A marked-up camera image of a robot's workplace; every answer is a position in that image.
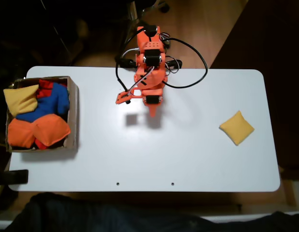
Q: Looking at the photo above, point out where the yellow bean bag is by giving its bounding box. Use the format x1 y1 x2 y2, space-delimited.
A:
219 110 255 146
3 84 40 117

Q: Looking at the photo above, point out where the cardboard box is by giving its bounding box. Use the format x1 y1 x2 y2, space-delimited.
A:
4 76 80 153

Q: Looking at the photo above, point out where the blue bean bag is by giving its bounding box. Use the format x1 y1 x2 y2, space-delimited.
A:
15 82 70 123

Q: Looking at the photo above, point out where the orange bean bag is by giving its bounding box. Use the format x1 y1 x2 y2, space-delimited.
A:
32 113 72 147
7 118 38 148

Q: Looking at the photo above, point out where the red bean bag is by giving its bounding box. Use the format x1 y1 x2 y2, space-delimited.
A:
33 138 50 150
37 79 68 99

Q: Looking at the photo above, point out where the black base clamp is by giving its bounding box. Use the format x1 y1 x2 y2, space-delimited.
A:
117 58 138 69
165 58 183 74

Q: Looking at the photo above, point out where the black table clamp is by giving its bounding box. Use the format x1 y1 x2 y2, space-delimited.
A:
0 169 29 186

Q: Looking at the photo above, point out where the white servo wire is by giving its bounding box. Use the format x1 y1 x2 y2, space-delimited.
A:
132 66 155 91

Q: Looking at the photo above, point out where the orange gripper camera mount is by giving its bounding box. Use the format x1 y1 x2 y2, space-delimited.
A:
115 88 143 105

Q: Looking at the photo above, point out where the black camera cable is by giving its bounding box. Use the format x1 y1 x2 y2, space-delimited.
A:
115 30 140 97

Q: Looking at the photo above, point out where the white power cable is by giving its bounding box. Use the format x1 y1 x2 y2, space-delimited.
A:
120 47 140 61

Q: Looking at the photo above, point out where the black looping cable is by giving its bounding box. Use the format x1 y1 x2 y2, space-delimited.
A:
161 37 209 89

